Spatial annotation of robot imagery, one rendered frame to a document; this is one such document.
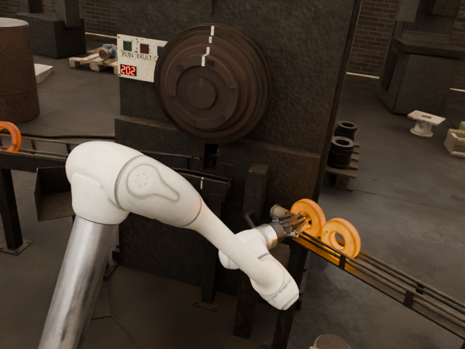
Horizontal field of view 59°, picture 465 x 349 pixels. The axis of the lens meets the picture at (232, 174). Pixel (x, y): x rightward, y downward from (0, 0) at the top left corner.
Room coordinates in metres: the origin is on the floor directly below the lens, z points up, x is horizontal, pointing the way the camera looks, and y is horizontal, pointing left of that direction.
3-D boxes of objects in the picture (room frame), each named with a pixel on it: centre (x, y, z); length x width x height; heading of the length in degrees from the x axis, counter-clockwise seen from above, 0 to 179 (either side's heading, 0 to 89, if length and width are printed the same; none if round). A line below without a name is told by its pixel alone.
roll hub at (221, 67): (1.53, 0.14, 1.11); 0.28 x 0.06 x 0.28; 77
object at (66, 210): (1.47, 0.66, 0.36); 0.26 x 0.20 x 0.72; 112
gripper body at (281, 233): (1.23, -0.19, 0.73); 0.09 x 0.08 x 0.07; 132
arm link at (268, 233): (1.18, -0.13, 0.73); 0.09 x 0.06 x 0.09; 42
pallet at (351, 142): (3.50, -0.51, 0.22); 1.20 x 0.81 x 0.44; 75
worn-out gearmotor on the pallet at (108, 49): (6.03, 1.92, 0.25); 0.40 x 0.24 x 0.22; 167
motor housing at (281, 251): (1.42, -0.17, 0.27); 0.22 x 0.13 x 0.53; 77
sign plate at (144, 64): (1.80, 0.43, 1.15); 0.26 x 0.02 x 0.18; 77
